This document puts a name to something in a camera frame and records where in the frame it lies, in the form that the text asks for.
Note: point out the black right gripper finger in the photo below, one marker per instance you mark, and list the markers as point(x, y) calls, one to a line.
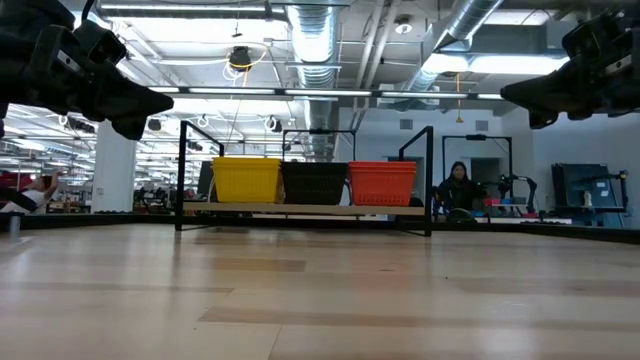
point(542, 120)
point(550, 95)

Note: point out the black bar with light strips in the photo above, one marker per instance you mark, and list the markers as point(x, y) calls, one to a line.
point(230, 91)

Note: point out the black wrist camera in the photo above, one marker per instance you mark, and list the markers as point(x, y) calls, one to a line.
point(102, 45)
point(592, 37)

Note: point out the black background rig frame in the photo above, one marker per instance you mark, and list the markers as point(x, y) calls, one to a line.
point(476, 136)

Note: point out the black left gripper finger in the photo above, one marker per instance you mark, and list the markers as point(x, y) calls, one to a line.
point(131, 130)
point(130, 100)

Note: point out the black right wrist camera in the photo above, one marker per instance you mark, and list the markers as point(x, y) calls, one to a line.
point(592, 37)

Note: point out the black background monitor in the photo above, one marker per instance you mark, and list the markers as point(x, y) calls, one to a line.
point(205, 177)

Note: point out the white square column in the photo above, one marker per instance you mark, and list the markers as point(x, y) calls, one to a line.
point(115, 175)

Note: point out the dark background equipment cart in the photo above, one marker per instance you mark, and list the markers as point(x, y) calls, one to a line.
point(575, 190)

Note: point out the black background robot arm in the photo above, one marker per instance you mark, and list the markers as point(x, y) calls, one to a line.
point(505, 185)

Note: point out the silver ceiling air duct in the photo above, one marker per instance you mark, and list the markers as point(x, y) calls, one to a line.
point(312, 35)
point(470, 15)

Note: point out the round ceiling sensor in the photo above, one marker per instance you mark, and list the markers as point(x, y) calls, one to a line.
point(403, 27)

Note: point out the black metal table frame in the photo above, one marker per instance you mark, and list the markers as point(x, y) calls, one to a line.
point(100, 221)

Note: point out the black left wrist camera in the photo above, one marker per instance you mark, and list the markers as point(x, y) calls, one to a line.
point(102, 45)

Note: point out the person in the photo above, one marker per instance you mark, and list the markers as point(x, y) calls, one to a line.
point(457, 192)
point(35, 196)

